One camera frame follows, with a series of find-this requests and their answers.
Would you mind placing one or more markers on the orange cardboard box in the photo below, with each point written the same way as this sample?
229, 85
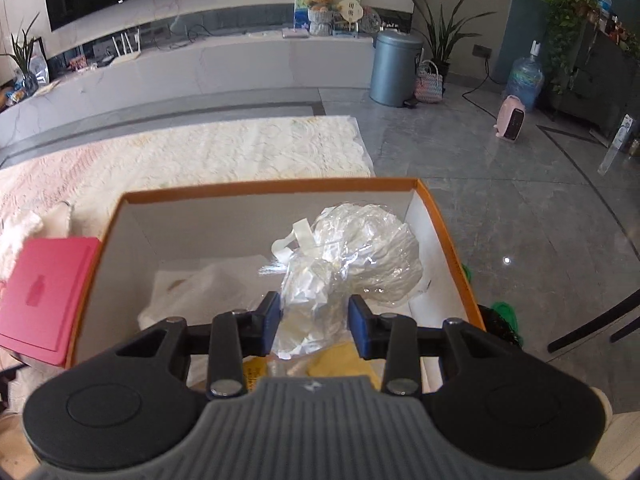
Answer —
200, 230

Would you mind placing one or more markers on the round paper fan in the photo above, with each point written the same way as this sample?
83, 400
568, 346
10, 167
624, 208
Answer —
349, 10

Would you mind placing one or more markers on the wall outlet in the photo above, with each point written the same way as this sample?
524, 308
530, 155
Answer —
482, 50

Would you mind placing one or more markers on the cream sofa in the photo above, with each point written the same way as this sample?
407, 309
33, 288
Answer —
604, 410

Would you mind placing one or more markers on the black mesh basket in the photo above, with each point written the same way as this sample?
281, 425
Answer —
500, 330

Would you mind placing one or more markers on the yellow snack packet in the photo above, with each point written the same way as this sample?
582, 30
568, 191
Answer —
256, 372

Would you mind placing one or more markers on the green picture board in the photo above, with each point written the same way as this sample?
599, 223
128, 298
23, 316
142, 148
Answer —
301, 5

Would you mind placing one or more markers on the crumpled plastic bag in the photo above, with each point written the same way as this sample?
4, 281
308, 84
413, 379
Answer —
40, 70

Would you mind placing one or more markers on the pink heater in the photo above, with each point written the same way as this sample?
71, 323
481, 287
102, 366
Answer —
510, 120

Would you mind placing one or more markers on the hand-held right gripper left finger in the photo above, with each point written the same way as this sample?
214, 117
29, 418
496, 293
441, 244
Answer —
270, 322

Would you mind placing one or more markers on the pothos plant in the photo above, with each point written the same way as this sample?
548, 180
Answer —
565, 15

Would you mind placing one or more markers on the dark cabinet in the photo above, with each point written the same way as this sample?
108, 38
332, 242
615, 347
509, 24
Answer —
600, 80

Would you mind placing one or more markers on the clear plastic bag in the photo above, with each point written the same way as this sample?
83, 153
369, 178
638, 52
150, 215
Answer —
350, 255

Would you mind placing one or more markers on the teddy bear bouquet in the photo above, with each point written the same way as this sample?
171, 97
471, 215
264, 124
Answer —
321, 10

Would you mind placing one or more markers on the glass plate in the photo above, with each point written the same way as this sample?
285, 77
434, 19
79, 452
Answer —
371, 20

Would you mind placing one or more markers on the potted snake plant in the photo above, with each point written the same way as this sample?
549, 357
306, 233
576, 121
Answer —
442, 30

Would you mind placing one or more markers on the woven basket bag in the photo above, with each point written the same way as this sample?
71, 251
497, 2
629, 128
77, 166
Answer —
429, 85

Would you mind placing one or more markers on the pink photo card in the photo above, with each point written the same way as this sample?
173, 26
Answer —
77, 62

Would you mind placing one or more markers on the clear plastic bottle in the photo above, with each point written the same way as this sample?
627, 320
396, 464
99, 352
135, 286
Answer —
604, 7

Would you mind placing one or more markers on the blue water jug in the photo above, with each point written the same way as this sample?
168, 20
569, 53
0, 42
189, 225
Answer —
525, 80

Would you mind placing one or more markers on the white knit cloth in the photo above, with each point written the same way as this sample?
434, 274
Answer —
20, 245

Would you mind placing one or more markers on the colourful snack packet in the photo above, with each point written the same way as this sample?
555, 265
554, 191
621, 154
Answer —
12, 95

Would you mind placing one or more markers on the red box with clear front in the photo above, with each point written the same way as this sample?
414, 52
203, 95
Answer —
45, 290

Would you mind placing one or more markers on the lace tablecloth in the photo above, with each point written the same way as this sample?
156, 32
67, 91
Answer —
200, 155

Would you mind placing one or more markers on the green plant in glass vase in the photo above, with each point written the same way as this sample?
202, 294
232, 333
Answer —
25, 55

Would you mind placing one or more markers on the white router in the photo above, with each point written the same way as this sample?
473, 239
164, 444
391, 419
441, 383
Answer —
127, 50

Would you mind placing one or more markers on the black metal frame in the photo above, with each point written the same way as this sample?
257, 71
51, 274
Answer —
595, 322

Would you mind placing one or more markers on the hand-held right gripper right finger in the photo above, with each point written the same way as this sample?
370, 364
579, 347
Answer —
359, 325

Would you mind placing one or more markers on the blue-grey trash can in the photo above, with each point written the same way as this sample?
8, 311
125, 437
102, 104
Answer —
395, 70

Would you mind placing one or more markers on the yellow cloth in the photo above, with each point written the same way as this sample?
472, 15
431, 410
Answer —
340, 365

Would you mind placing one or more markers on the white marble TV console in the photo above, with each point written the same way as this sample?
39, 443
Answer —
225, 65

